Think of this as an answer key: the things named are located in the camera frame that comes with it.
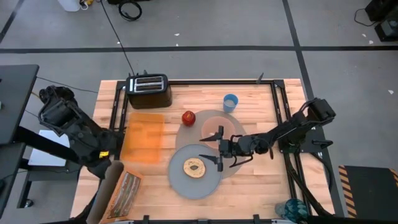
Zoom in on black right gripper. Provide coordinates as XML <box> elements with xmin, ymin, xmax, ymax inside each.
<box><xmin>198</xmin><ymin>125</ymin><xmax>246</xmax><ymax>172</ymax></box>

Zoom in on toasted bagel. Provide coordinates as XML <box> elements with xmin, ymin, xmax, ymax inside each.
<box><xmin>182</xmin><ymin>157</ymin><xmax>206</xmax><ymax>179</ymax></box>

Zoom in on red apple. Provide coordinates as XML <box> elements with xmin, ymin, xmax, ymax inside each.
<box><xmin>182</xmin><ymin>110</ymin><xmax>197</xmax><ymax>127</ymax></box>

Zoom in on grey ceramic plate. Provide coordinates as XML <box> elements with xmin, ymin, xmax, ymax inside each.
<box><xmin>168</xmin><ymin>143</ymin><xmax>223</xmax><ymax>200</ymax></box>

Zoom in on taupe cylindrical pole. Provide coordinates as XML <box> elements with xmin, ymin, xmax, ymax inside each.
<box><xmin>86</xmin><ymin>160</ymin><xmax>125</xmax><ymax>224</ymax></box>

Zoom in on light blue cup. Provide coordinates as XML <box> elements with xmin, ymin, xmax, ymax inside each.
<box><xmin>223</xmin><ymin>93</ymin><xmax>239</xmax><ymax>113</ymax></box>

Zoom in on white board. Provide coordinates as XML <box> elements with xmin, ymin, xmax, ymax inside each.
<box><xmin>27</xmin><ymin>129</ymin><xmax>71</xmax><ymax>167</ymax></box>

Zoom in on black toaster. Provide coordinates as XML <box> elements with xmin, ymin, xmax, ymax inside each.
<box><xmin>125</xmin><ymin>73</ymin><xmax>173</xmax><ymax>110</ymax></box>

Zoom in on teal round object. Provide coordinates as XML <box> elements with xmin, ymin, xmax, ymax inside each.
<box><xmin>275</xmin><ymin>198</ymin><xmax>309</xmax><ymax>224</ymax></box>

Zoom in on black side table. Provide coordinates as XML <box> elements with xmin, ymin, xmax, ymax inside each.
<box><xmin>0</xmin><ymin>64</ymin><xmax>40</xmax><ymax>215</ymax></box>

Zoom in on black yellow striped mat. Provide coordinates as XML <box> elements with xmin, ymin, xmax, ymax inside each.
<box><xmin>338</xmin><ymin>164</ymin><xmax>398</xmax><ymax>218</ymax></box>

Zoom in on white bucket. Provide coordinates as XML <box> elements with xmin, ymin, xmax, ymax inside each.
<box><xmin>57</xmin><ymin>0</ymin><xmax>81</xmax><ymax>12</ymax></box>

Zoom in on black floor equipment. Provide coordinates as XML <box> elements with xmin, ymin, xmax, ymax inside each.
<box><xmin>365</xmin><ymin>0</ymin><xmax>398</xmax><ymax>43</ymax></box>

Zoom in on black metal table frame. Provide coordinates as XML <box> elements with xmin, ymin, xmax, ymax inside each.
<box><xmin>108</xmin><ymin>79</ymin><xmax>336</xmax><ymax>224</ymax></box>

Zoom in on thin black floor cable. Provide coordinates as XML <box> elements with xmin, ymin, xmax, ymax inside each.
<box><xmin>35</xmin><ymin>76</ymin><xmax>99</xmax><ymax>94</ymax></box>

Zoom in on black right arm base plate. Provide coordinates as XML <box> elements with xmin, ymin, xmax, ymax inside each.
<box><xmin>278</xmin><ymin>124</ymin><xmax>334</xmax><ymax>155</ymax></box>

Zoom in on black toaster power cable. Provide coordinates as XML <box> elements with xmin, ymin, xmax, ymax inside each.
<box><xmin>99</xmin><ymin>0</ymin><xmax>137</xmax><ymax>77</ymax></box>

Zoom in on black coiled cable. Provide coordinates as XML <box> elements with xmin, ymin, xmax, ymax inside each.
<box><xmin>118</xmin><ymin>0</ymin><xmax>143</xmax><ymax>22</ymax></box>

